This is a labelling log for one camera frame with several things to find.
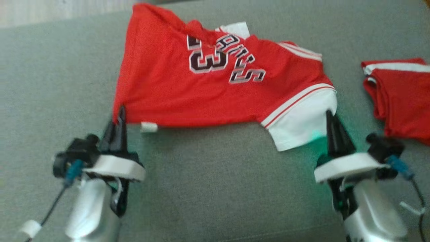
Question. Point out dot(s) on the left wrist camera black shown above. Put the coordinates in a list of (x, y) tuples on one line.
[(75, 153)]

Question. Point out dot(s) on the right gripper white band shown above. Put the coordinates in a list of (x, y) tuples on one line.
[(346, 166)]

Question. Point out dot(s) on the red shorts white trim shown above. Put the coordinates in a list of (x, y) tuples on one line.
[(403, 101)]

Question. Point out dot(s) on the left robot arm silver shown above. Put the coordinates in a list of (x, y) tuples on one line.
[(90, 211)]

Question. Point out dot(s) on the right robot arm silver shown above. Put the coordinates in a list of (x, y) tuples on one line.
[(376, 211)]

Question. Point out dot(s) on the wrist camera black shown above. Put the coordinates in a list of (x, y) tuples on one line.
[(75, 153), (384, 148)]

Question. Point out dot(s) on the grey sofa seat cushion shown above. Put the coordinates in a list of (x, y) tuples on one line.
[(218, 188)]

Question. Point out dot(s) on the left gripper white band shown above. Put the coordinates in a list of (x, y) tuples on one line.
[(114, 166)]

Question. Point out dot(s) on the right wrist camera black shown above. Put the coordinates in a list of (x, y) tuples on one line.
[(384, 148)]

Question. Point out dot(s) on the red white basketball jersey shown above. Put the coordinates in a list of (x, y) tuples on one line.
[(161, 87)]

